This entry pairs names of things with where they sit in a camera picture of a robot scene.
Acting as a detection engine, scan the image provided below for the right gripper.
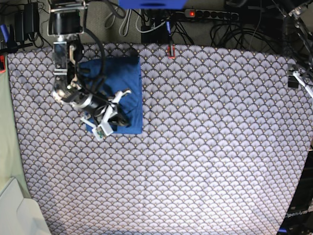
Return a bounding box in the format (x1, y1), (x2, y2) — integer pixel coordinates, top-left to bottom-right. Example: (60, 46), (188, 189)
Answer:
(72, 94), (130, 127)

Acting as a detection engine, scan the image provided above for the blue long-sleeve T-shirt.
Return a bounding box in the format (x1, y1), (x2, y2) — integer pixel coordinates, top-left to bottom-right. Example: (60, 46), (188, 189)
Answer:
(80, 57), (143, 134)

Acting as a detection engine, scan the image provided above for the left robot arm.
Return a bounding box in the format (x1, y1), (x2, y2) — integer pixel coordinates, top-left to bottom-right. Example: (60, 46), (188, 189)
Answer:
(272, 0), (313, 72)

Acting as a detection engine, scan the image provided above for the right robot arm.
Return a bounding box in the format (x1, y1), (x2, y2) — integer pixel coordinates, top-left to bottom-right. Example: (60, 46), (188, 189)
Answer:
(47, 0), (130, 126)

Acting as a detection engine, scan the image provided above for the red and grey table clamp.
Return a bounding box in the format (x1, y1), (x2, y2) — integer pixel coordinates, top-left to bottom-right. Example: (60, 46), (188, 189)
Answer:
(167, 44), (176, 59)

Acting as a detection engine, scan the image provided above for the patterned fan-print tablecloth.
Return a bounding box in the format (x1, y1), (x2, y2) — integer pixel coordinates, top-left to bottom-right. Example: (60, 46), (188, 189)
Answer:
(8, 44), (313, 235)

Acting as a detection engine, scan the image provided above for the black power strip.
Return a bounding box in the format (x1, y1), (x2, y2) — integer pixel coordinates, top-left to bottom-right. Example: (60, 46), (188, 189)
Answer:
(183, 9), (240, 21)

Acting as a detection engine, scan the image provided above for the white plastic bin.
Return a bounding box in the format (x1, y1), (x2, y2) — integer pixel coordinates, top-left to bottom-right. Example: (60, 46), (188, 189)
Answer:
(0, 177), (51, 235)

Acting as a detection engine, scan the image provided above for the black power adapter brick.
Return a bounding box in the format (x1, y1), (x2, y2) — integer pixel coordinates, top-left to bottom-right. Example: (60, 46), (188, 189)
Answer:
(23, 2), (40, 34)

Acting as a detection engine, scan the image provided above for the black OpenArm box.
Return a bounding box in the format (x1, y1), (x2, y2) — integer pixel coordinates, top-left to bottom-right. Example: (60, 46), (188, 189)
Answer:
(277, 150), (313, 235)

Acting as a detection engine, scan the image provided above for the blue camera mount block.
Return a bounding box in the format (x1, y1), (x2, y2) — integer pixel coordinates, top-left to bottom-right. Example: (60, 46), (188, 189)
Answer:
(118, 0), (187, 9)

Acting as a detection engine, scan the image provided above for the blue-handled clamp at left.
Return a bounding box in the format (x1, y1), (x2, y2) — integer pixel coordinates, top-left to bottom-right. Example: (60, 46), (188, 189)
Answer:
(0, 24), (18, 54)

